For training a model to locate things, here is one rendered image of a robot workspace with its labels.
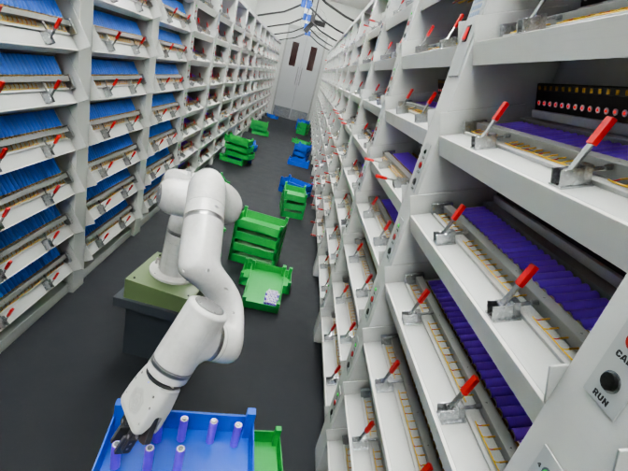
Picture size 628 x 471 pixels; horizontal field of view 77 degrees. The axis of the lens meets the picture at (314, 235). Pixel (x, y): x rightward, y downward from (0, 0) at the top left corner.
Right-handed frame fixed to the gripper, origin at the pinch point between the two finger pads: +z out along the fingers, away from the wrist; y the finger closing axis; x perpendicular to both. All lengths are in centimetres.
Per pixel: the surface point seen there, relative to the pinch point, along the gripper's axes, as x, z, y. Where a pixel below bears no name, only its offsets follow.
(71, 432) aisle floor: 19, 43, -46
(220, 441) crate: 20.7, -2.0, 4.3
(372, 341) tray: 54, -35, 5
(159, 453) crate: 9.3, 3.4, 1.2
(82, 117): -1, -37, -128
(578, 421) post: 0, -55, 54
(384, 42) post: 95, -152, -106
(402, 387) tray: 47, -33, 22
